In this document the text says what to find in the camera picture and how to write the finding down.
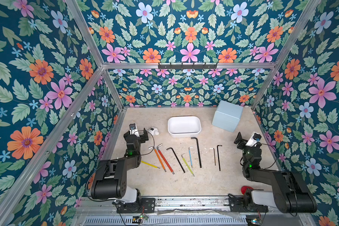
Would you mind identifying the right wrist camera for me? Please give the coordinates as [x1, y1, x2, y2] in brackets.
[245, 132, 262, 147]

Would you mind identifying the thin black hex key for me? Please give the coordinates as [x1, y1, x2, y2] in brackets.
[217, 145, 222, 171]

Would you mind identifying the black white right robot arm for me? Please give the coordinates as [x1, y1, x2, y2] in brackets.
[234, 132, 317, 214]

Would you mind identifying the light blue hex key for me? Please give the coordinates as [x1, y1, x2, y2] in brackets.
[188, 147, 193, 168]

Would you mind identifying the red button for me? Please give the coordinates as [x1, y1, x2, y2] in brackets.
[241, 186, 254, 195]

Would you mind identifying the white storage box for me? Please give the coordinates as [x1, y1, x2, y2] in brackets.
[168, 116, 202, 138]

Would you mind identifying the yellow hex key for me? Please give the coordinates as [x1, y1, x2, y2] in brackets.
[141, 161, 161, 169]

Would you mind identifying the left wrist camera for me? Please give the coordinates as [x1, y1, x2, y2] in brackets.
[129, 123, 139, 137]

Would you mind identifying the black hook rail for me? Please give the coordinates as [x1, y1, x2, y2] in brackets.
[158, 63, 218, 70]

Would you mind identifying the green hex key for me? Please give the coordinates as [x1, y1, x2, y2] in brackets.
[181, 154, 195, 177]

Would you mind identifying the orange hex key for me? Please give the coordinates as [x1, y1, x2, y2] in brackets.
[148, 146, 167, 172]

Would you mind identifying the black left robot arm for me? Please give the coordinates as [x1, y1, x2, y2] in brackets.
[90, 129, 149, 203]

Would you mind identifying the light blue cube box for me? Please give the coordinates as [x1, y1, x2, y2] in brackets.
[212, 100, 244, 132]

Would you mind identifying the small white figurine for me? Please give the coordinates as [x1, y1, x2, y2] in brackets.
[147, 127, 160, 136]

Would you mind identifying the white slotted cable duct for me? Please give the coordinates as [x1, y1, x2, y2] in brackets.
[83, 215, 247, 226]

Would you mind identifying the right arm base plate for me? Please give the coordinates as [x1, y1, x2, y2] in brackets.
[228, 194, 268, 213]

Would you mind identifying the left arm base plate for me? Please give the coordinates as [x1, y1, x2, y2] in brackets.
[116, 198, 156, 214]

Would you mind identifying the red hex key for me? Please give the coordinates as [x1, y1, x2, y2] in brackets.
[157, 144, 175, 175]

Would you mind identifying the large black hex key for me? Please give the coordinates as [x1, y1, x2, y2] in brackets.
[191, 137, 202, 168]

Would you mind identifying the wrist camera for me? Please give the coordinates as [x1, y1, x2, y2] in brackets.
[245, 132, 262, 147]
[129, 123, 139, 137]

